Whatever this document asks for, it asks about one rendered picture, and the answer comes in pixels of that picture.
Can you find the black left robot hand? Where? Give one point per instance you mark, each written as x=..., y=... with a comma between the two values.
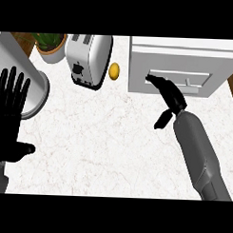
x=7, y=124

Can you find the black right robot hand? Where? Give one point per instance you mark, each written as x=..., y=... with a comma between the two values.
x=171, y=95

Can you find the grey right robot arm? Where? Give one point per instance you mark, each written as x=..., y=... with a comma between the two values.
x=199, y=156

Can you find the white drawer front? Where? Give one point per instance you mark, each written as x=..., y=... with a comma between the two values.
x=180, y=73

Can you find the white cylindrical canister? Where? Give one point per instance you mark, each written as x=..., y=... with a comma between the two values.
x=18, y=77

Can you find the yellow lemon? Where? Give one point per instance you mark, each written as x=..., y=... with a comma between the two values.
x=114, y=71

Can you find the brown wooden board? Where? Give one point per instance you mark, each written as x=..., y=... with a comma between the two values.
x=26, y=42

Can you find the potted green plant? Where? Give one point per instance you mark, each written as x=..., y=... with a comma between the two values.
x=49, y=46

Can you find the white toaster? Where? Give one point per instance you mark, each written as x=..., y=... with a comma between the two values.
x=88, y=58

